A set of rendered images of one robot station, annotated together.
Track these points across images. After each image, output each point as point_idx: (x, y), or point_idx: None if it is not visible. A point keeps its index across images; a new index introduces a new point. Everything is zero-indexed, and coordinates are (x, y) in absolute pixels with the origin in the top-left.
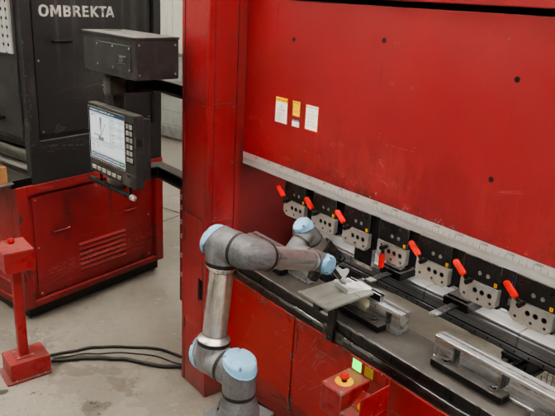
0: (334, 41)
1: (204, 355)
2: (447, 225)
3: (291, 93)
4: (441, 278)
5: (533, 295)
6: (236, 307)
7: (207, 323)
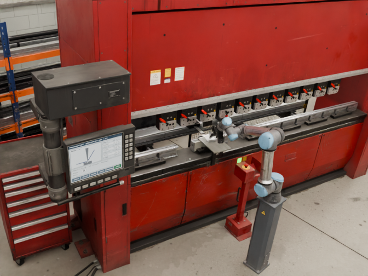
0: (194, 30)
1: (271, 186)
2: (250, 88)
3: (164, 65)
4: (248, 109)
5: (277, 95)
6: (141, 200)
7: (270, 173)
